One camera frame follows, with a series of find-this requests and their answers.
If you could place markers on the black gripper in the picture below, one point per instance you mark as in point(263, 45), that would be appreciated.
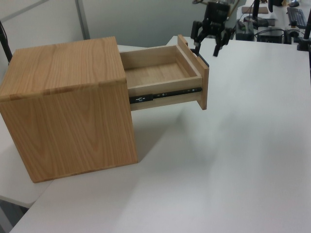
point(216, 17)

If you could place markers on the black device with green part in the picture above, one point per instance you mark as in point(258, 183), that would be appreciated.
point(244, 31)

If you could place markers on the brown flat pad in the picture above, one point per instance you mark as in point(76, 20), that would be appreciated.
point(250, 10)

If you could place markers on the black monitor stand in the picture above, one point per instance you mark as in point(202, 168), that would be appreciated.
point(255, 12)

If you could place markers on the black computer box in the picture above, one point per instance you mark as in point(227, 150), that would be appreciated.
point(271, 36)

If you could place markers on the black computer keyboard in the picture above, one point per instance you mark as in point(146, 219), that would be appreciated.
point(297, 16)

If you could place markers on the dark computer mouse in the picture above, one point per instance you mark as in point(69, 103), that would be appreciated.
point(294, 3)

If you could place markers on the light wooden cabinet box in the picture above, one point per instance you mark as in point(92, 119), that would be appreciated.
point(68, 109)

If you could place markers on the thin black pole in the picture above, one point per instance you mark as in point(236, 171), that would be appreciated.
point(5, 43)

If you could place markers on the black clamp mount with pole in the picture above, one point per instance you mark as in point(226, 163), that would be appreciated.
point(303, 43)

